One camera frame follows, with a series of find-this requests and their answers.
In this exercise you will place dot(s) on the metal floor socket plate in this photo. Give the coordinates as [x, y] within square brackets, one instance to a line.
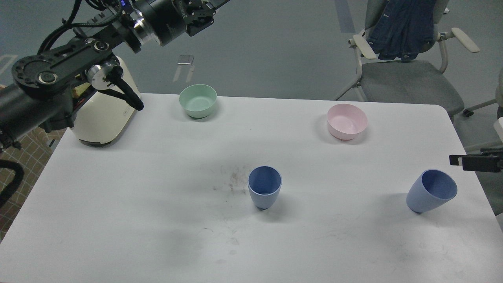
[185, 60]

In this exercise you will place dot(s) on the pink bowl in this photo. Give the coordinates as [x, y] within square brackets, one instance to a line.
[346, 121]

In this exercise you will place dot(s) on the beige checkered cloth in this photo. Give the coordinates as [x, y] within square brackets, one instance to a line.
[37, 148]

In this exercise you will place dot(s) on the cream toaster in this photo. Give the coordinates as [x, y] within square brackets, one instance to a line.
[101, 119]

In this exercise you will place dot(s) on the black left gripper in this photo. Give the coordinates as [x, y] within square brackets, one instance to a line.
[165, 20]

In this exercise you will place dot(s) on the green bowl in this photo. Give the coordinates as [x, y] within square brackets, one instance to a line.
[198, 101]

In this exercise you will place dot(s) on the blue cup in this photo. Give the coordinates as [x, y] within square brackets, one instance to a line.
[264, 185]
[432, 189]

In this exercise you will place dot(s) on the blue denim jacket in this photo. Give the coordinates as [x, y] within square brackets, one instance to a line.
[404, 30]

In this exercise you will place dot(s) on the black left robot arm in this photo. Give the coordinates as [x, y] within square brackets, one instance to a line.
[76, 60]

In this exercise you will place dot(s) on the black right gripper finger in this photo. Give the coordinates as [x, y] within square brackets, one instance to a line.
[498, 152]
[476, 161]

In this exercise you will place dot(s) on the grey office chair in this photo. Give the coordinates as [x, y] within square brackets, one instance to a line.
[419, 81]

